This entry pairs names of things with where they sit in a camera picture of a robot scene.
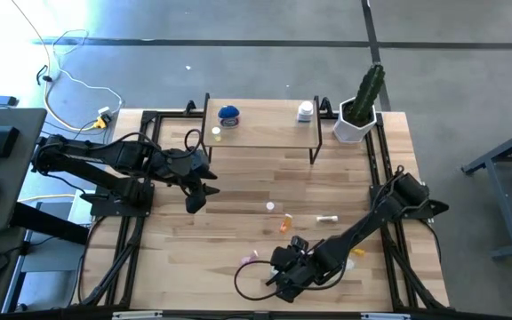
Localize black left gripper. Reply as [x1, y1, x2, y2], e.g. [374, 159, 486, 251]
[165, 148, 221, 215]

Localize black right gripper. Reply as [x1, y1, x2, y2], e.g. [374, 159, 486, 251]
[264, 235, 328, 304]

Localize light pink pill vial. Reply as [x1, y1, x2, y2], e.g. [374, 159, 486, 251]
[239, 250, 260, 267]

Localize small orange pill bottle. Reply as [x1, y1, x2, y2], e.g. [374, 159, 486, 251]
[279, 212, 294, 235]

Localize Tums bottle blue cap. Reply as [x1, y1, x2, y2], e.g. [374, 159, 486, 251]
[217, 104, 241, 130]

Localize tall white pill bottle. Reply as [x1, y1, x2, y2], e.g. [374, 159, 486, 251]
[296, 100, 315, 124]

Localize wooden shelf black metal legs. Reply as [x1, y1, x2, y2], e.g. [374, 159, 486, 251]
[199, 92, 324, 166]

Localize white box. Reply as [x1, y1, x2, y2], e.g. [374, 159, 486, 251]
[68, 188, 95, 227]

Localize white hexagonal planter pot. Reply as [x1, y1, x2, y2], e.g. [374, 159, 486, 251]
[332, 96, 378, 144]

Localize black desk beam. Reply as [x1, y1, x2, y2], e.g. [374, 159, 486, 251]
[10, 202, 91, 246]

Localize green cactus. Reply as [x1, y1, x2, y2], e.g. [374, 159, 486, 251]
[348, 63, 386, 128]

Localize blue-grey metal stand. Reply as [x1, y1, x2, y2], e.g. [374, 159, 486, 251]
[461, 119, 512, 261]

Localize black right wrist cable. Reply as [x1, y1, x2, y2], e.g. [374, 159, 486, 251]
[233, 259, 348, 302]

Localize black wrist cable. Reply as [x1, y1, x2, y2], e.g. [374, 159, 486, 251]
[233, 259, 348, 302]
[183, 128, 205, 156]

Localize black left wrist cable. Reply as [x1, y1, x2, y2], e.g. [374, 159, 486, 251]
[183, 128, 205, 156]

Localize black aluminium rig frame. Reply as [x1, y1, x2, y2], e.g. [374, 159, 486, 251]
[71, 95, 452, 320]

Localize silver aluminium bracket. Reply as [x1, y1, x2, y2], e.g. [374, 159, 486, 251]
[111, 310, 164, 320]
[360, 312, 412, 320]

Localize white floor cable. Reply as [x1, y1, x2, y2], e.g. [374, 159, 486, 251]
[42, 28, 126, 134]

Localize short black floor cable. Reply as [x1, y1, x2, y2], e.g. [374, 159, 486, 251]
[36, 64, 56, 86]

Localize yellow floor cable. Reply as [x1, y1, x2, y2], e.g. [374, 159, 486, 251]
[9, 0, 106, 132]

